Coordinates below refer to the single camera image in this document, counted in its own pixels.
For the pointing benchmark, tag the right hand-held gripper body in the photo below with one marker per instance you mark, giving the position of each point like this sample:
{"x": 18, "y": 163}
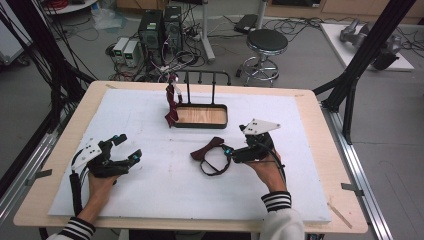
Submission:
{"x": 255, "y": 146}

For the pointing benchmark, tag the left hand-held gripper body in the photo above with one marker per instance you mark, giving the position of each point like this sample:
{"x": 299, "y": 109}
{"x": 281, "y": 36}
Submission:
{"x": 106, "y": 163}

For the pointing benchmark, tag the dark red bow tie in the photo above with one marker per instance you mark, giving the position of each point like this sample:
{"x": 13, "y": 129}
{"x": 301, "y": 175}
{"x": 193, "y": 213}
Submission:
{"x": 206, "y": 150}

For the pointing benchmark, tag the black rack with wooden tray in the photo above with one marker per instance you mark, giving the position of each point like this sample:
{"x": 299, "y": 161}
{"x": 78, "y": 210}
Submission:
{"x": 201, "y": 116}

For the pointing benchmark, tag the striped red bow tie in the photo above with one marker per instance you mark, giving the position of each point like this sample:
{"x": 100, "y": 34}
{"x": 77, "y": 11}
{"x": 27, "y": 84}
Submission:
{"x": 172, "y": 106}

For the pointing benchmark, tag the person's left hand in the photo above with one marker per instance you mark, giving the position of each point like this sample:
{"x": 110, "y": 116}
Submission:
{"x": 101, "y": 193}

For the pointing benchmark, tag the person's right hand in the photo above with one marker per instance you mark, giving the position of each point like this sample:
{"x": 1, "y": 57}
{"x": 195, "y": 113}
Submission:
{"x": 268, "y": 175}

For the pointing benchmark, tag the white foam board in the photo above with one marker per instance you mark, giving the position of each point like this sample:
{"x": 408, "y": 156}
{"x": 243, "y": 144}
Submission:
{"x": 166, "y": 193}

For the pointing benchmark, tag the white power supply unit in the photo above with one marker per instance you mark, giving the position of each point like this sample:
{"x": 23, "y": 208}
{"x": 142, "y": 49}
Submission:
{"x": 120, "y": 48}
{"x": 131, "y": 53}

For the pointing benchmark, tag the black round stool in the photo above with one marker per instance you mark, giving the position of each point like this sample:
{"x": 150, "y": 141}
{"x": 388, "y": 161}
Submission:
{"x": 266, "y": 41}

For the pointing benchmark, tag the person's dark lap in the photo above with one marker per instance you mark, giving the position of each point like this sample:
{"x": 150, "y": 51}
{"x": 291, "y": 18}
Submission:
{"x": 180, "y": 235}

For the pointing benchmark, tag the flat black box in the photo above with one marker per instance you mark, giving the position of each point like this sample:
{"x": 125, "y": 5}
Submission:
{"x": 246, "y": 23}

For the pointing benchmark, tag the thin wooden stick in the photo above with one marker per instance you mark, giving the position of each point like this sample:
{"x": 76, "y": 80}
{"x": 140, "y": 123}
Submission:
{"x": 340, "y": 216}

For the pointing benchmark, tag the large black computer tower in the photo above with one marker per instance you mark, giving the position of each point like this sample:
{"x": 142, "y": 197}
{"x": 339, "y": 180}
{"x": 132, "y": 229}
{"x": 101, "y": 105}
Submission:
{"x": 150, "y": 33}

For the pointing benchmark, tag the clear plastic bag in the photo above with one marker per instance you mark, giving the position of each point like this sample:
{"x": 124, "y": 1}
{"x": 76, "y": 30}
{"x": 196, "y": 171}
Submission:
{"x": 108, "y": 19}

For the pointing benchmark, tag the slim black computer tower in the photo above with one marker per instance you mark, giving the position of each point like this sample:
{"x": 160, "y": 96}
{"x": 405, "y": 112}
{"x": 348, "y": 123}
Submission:
{"x": 173, "y": 28}

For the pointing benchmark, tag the white floor platform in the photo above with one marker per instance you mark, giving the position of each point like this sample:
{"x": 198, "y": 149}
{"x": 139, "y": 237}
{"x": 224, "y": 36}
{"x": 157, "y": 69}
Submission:
{"x": 336, "y": 46}

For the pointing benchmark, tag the white round table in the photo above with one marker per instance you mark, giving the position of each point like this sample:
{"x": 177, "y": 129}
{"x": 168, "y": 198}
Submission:
{"x": 71, "y": 7}

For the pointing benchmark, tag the metal clamp bracket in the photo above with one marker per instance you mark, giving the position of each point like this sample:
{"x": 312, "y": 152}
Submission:
{"x": 40, "y": 175}
{"x": 351, "y": 189}

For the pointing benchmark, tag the aluminium rail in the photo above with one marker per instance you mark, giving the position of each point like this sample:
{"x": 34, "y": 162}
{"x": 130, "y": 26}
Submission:
{"x": 20, "y": 186}
{"x": 363, "y": 173}

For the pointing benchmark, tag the grey table leg post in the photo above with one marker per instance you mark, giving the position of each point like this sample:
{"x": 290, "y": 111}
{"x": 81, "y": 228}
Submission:
{"x": 207, "y": 36}

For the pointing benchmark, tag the black frame strut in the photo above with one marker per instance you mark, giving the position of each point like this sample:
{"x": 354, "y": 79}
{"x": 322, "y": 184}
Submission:
{"x": 366, "y": 50}

